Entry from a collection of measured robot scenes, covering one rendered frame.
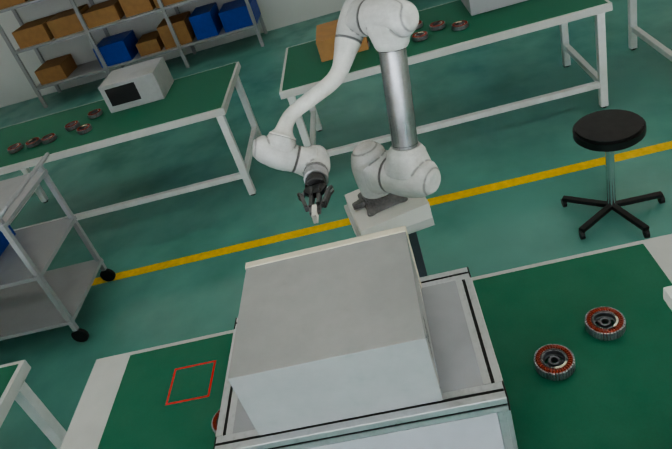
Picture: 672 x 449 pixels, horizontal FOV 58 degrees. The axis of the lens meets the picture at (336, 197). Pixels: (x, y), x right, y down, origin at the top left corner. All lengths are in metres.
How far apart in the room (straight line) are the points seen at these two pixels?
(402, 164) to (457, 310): 0.85
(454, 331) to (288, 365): 0.45
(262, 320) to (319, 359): 0.21
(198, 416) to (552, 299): 1.21
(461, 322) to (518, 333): 0.48
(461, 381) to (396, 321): 0.23
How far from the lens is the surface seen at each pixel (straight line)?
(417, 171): 2.31
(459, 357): 1.51
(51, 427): 3.03
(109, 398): 2.43
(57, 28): 8.50
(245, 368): 1.38
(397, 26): 2.15
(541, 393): 1.89
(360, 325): 1.36
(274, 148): 2.19
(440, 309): 1.63
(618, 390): 1.90
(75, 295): 4.20
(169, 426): 2.19
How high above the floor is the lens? 2.25
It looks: 32 degrees down
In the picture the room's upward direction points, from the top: 19 degrees counter-clockwise
